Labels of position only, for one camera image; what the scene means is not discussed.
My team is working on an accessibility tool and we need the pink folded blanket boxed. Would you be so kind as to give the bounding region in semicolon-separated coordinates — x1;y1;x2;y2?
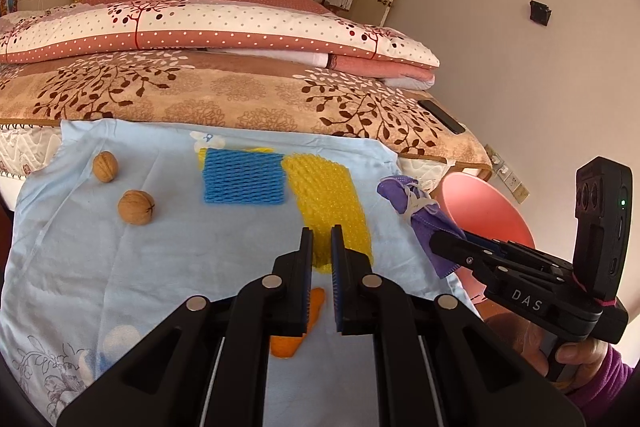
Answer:
327;53;436;84

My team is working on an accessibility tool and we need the blue foam net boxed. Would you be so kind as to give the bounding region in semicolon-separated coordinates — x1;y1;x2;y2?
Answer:
201;148;287;206

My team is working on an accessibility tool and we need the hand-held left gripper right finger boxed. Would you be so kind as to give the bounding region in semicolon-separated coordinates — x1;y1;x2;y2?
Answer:
330;225;586;427

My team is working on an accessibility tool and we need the brown leaf-print blanket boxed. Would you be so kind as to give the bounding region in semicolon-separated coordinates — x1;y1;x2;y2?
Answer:
0;52;493;168

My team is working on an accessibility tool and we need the walnut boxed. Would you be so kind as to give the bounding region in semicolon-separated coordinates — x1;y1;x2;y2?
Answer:
117;190;155;225
92;151;119;182

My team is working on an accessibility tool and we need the beige wall socket strip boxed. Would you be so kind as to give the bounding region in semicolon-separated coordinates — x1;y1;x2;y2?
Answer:
486;144;531;206

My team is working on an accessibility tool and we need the black smartphone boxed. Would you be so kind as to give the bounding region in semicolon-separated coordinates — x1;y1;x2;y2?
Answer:
419;99;466;135

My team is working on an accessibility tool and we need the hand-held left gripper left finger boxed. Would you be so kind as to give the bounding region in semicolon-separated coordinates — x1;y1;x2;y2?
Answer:
55;227;315;427

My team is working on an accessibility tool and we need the dotted tree-print quilt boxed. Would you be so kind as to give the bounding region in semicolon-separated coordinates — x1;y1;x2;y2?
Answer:
0;0;441;68

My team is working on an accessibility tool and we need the pale grey folded sheet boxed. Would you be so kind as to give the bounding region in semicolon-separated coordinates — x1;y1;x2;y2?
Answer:
385;74;437;90

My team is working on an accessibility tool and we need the orange peel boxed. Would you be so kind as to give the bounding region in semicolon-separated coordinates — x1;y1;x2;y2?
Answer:
270;287;326;358

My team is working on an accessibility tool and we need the white folded sheet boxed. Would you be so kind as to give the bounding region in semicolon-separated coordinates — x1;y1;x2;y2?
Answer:
210;48;331;68

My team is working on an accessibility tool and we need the light blue cloth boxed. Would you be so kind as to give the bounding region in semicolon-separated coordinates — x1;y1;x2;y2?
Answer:
0;118;483;427

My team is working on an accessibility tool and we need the purple face mask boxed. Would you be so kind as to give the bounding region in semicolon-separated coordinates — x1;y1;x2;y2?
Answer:
376;176;466;280

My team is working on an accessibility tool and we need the pink plastic bucket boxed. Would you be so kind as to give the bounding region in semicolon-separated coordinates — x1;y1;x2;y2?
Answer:
432;172;536;303

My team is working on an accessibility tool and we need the black wall device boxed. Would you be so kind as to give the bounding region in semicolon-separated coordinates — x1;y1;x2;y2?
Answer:
530;0;552;26

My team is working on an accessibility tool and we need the person's right hand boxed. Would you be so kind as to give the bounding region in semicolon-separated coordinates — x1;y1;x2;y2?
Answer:
480;304;621;394

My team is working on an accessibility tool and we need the person's right forearm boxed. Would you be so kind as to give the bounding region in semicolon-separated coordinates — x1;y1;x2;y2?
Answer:
570;347;640;423

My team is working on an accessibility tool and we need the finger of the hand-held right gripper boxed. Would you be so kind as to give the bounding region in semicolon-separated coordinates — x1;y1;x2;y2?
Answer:
462;232;572;276
430;230;522;294

